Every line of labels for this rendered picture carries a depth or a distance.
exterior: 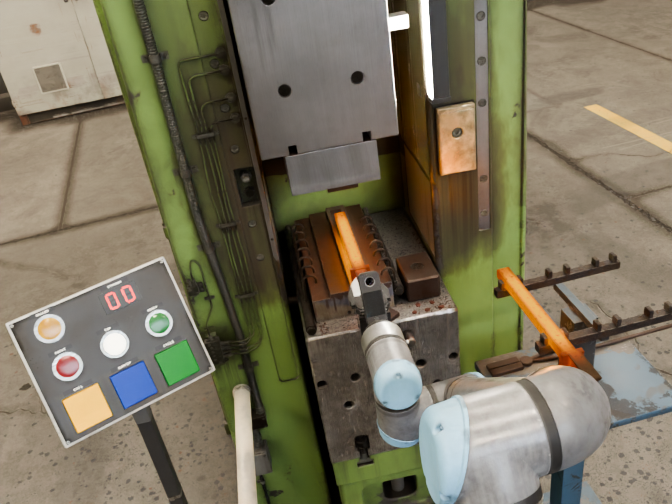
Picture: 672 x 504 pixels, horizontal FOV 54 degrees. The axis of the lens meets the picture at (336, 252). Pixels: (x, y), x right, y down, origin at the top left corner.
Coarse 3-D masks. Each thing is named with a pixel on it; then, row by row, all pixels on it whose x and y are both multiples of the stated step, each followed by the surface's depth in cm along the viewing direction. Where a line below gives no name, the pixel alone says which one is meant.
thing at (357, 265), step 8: (336, 216) 182; (344, 216) 181; (344, 224) 177; (344, 232) 173; (344, 240) 170; (352, 240) 169; (352, 248) 166; (352, 256) 162; (360, 256) 162; (352, 264) 159; (360, 264) 159; (368, 264) 157; (352, 272) 156; (360, 272) 155; (352, 280) 157
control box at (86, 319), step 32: (96, 288) 138; (128, 288) 141; (160, 288) 144; (32, 320) 133; (64, 320) 135; (96, 320) 138; (128, 320) 140; (192, 320) 146; (32, 352) 132; (64, 352) 135; (96, 352) 137; (128, 352) 140; (192, 352) 145; (64, 384) 134; (160, 384) 142; (64, 416) 134
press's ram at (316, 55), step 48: (240, 0) 123; (288, 0) 124; (336, 0) 125; (384, 0) 127; (240, 48) 127; (288, 48) 129; (336, 48) 130; (384, 48) 132; (288, 96) 134; (336, 96) 135; (384, 96) 137; (288, 144) 139; (336, 144) 140
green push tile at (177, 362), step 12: (168, 348) 143; (180, 348) 144; (156, 360) 142; (168, 360) 142; (180, 360) 143; (192, 360) 144; (168, 372) 142; (180, 372) 143; (192, 372) 144; (168, 384) 142
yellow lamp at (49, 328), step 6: (48, 318) 134; (54, 318) 134; (42, 324) 133; (48, 324) 133; (54, 324) 134; (60, 324) 135; (42, 330) 133; (48, 330) 133; (54, 330) 134; (60, 330) 134; (42, 336) 133; (48, 336) 133; (54, 336) 134
